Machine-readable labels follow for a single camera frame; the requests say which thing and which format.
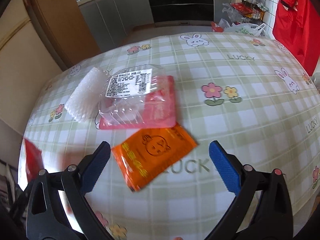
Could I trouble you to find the red gold tissue pack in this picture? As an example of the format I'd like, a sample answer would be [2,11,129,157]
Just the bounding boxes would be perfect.
[24,138,44,182]

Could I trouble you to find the orange snack packet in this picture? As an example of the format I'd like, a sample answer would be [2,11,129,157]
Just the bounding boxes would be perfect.
[112,124,197,192]

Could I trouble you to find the white foam net sleeve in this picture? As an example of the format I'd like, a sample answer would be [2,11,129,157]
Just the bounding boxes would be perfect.
[65,67,110,122]

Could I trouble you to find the clear plastic clamshell tray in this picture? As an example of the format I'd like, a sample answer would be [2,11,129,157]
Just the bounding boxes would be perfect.
[95,64,176,130]

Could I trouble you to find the grey kitchen base cabinets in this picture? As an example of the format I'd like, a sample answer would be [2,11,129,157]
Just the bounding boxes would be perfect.
[78,0,154,52]

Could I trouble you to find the cream refrigerator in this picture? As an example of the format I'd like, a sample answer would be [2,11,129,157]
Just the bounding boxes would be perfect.
[1,0,62,134]

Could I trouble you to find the white shopping bag on floor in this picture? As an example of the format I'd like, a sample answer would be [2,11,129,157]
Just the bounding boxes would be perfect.
[223,23,266,37]

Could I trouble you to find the red apron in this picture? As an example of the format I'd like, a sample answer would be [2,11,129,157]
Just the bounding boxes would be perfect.
[273,0,319,76]

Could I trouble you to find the black oven stove unit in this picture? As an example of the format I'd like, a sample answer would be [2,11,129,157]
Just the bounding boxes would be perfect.
[149,0,214,23]

